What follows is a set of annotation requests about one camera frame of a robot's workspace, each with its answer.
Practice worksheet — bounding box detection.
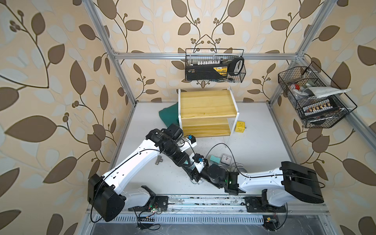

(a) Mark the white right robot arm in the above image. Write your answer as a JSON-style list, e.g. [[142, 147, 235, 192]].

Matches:
[[186, 161, 324, 207]]

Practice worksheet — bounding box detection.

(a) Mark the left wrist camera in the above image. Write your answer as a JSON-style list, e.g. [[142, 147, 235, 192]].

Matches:
[[183, 135, 197, 147]]

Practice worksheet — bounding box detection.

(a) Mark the white round clock right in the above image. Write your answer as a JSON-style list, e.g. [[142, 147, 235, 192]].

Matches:
[[233, 163, 248, 173]]

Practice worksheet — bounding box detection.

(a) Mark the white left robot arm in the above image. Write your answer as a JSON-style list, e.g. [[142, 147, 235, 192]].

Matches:
[[88, 124, 197, 222]]

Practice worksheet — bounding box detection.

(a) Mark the wooden two-tier shelf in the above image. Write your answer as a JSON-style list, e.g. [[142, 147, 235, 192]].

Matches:
[[178, 87, 240, 138]]

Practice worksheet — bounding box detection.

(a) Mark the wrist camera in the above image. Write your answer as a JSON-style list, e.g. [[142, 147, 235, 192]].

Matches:
[[183, 135, 197, 147], [193, 154, 207, 173]]

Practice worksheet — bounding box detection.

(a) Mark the metal rail base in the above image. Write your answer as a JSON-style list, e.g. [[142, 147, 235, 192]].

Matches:
[[88, 193, 330, 225]]

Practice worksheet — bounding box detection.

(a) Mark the metal pipe fitting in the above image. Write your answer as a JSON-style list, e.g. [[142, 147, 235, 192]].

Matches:
[[155, 156, 163, 165]]

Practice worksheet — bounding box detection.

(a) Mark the black wire basket right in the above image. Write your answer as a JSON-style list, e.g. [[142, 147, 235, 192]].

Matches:
[[278, 62, 357, 128]]

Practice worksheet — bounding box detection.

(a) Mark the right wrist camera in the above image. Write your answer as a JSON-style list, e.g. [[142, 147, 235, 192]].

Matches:
[[193, 154, 207, 173]]

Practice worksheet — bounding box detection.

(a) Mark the yellow power socket cube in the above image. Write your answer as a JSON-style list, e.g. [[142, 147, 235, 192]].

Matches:
[[235, 121, 246, 133]]

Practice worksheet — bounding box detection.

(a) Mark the black wire basket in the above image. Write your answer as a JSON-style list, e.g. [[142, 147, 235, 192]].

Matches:
[[185, 48, 246, 83], [278, 62, 357, 128]]

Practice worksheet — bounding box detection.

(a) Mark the green plastic case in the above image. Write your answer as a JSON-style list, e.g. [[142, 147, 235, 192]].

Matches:
[[159, 103, 180, 127]]

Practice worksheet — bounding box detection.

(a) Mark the clear square alarm clock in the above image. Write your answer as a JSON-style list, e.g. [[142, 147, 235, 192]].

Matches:
[[220, 154, 233, 165]]

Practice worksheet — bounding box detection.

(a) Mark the black wire basket back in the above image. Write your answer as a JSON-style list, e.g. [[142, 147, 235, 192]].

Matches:
[[185, 48, 246, 83]]

